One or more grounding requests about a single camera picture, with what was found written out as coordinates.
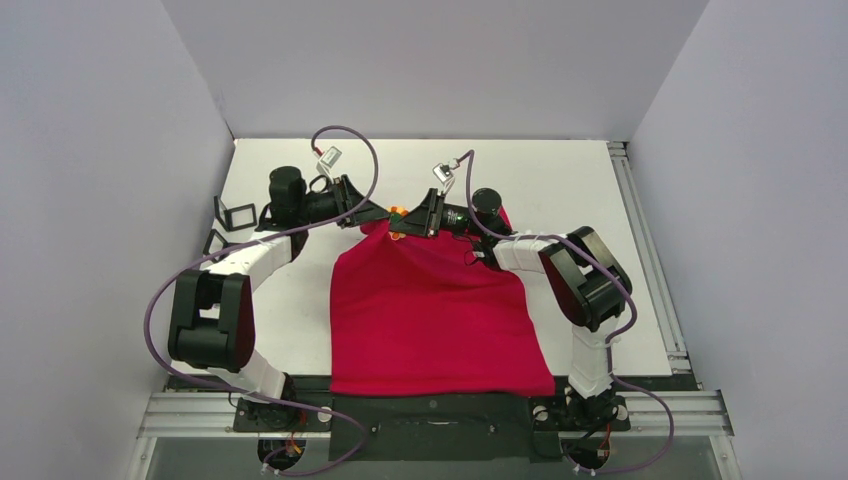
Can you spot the red t-shirt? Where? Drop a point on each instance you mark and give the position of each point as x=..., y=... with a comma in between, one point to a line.
x=411, y=317

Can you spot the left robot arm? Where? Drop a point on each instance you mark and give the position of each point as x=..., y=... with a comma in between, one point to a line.
x=212, y=319

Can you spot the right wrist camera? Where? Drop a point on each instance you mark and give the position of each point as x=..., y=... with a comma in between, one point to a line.
x=443, y=173

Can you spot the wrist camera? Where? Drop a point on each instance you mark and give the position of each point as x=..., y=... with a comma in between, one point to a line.
x=443, y=173
x=327, y=159

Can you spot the orange yellow pompom brooch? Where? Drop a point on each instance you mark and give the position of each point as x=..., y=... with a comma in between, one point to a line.
x=396, y=215

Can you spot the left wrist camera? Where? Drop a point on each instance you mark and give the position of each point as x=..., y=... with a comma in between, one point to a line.
x=327, y=159

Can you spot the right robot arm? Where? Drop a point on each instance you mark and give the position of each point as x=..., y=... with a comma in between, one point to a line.
x=587, y=282

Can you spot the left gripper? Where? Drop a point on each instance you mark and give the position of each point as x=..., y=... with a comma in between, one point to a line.
x=369, y=211

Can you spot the black frame stand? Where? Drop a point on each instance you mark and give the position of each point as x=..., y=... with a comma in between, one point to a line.
x=233, y=219
x=216, y=246

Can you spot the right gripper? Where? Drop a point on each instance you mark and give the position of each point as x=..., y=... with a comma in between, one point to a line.
x=430, y=214

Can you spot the aluminium front rail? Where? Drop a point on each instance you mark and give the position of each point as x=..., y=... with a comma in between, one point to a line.
x=201, y=415

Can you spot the aluminium side rail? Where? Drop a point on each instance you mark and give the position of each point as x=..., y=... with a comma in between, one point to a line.
x=657, y=285

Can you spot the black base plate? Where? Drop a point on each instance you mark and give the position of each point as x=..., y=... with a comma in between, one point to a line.
x=444, y=427

